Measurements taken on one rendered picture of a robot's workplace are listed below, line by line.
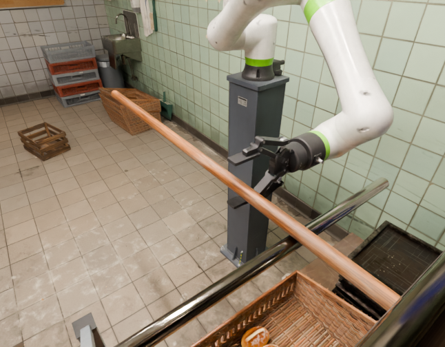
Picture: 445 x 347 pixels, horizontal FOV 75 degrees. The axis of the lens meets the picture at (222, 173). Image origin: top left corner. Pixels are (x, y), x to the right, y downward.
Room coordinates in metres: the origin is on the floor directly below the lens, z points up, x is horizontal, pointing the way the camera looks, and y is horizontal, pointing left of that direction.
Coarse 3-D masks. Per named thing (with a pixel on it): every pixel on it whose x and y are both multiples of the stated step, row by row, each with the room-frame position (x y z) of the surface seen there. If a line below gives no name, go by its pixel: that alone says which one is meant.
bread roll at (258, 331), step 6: (252, 330) 0.48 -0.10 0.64; (258, 330) 0.48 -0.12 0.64; (264, 330) 0.48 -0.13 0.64; (246, 336) 0.47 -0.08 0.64; (252, 336) 0.46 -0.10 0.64; (258, 336) 0.46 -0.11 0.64; (264, 336) 0.47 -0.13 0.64; (246, 342) 0.45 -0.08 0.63; (252, 342) 0.45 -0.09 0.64; (258, 342) 0.45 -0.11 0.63; (264, 342) 0.46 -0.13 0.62
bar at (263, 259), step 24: (360, 192) 0.53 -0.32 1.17; (336, 216) 0.45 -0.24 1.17; (288, 240) 0.38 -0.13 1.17; (264, 264) 0.33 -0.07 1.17; (216, 288) 0.28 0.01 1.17; (168, 312) 0.24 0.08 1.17; (192, 312) 0.24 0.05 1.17; (96, 336) 0.33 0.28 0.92; (144, 336) 0.21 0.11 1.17; (168, 336) 0.21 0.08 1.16
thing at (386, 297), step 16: (144, 112) 0.92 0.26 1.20; (160, 128) 0.81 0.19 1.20; (176, 144) 0.73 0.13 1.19; (208, 160) 0.62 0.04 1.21; (224, 176) 0.56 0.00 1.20; (240, 192) 0.50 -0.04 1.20; (256, 192) 0.49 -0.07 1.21; (256, 208) 0.46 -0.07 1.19; (272, 208) 0.44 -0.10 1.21; (288, 224) 0.40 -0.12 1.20; (304, 240) 0.36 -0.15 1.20; (320, 240) 0.35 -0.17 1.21; (320, 256) 0.33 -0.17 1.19; (336, 256) 0.32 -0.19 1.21; (352, 272) 0.29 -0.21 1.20; (368, 288) 0.26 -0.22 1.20; (384, 288) 0.26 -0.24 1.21; (384, 304) 0.24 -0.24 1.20
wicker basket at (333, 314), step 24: (288, 288) 0.63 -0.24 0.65; (312, 288) 0.58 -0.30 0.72; (240, 312) 0.49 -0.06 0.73; (264, 312) 0.55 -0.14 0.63; (288, 312) 0.57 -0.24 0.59; (312, 312) 0.57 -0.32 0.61; (336, 312) 0.51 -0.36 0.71; (360, 312) 0.46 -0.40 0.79; (216, 336) 0.44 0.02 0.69; (240, 336) 0.49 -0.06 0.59; (288, 336) 0.49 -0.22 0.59; (336, 336) 0.48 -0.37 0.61; (360, 336) 0.43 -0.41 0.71
